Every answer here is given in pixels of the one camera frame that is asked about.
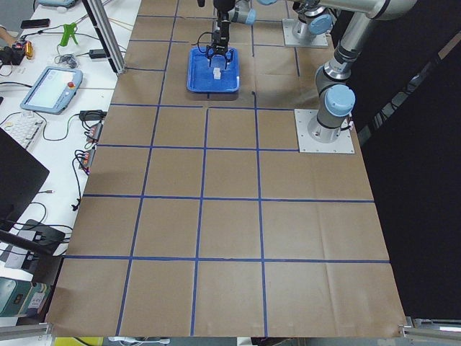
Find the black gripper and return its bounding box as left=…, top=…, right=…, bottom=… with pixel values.
left=205, top=19, right=234, bottom=69

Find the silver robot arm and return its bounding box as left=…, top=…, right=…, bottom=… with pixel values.
left=298, top=1, right=416, bottom=143
left=197, top=1, right=334, bottom=66

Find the blue plastic tray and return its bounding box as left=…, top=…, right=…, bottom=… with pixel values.
left=187, top=47, right=240, bottom=93

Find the black power adapter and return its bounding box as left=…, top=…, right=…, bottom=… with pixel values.
left=88, top=49, right=107, bottom=59

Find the brown paper table cover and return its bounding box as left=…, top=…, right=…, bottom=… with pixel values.
left=47, top=1, right=405, bottom=337

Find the blue teach pendant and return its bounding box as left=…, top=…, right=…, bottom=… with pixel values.
left=20, top=66, right=84, bottom=115

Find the black smartphone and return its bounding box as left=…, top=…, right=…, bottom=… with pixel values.
left=20, top=18, right=50, bottom=29

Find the white keyboard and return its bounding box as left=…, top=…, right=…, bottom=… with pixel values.
left=1, top=117, right=45, bottom=151

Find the black monitor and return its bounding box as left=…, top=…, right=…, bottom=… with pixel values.
left=0, top=130, right=50, bottom=231

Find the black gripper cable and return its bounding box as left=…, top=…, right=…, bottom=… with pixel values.
left=195, top=31, right=217, bottom=55

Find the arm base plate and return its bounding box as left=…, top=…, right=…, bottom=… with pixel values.
left=294, top=109, right=355, bottom=154
left=282, top=19, right=331, bottom=48

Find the aluminium frame post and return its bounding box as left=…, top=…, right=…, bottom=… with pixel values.
left=82, top=0, right=126, bottom=76

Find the green handled grabber tool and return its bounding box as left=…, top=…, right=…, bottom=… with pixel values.
left=58, top=22, right=79, bottom=47

